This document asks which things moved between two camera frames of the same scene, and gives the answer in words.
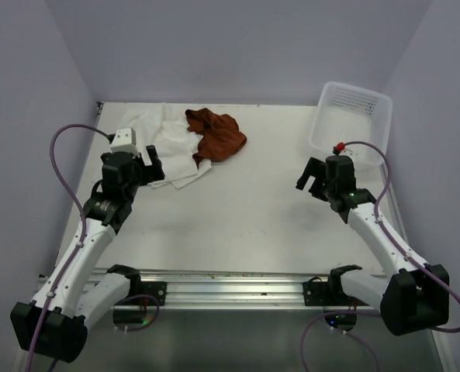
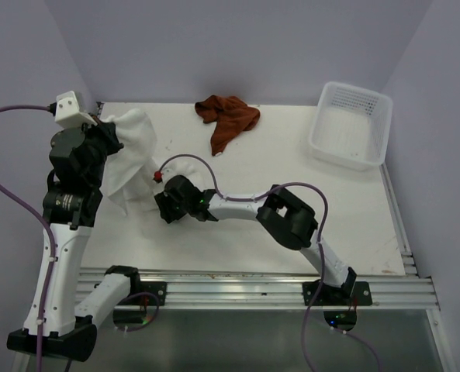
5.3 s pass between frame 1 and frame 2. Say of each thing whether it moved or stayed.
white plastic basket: stayed
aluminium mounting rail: stayed
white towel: moved
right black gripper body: moved
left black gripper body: moved
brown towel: moved
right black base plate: stayed
